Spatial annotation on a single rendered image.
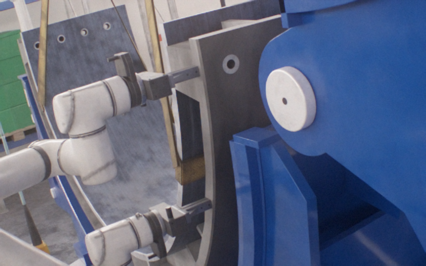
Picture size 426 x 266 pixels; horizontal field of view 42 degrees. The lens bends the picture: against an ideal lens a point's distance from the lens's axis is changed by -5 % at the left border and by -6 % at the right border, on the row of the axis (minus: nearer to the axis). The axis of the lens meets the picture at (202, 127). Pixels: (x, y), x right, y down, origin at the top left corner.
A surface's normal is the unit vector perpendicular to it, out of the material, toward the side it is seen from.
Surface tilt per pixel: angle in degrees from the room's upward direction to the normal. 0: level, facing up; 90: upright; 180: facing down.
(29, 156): 46
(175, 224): 90
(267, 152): 90
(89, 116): 90
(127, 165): 35
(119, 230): 42
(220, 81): 98
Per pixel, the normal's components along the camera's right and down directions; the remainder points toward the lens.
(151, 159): 0.10, -0.69
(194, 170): 0.51, 0.53
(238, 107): 0.50, 0.32
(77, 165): -0.47, 0.37
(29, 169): 0.82, -0.22
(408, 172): -0.85, 0.31
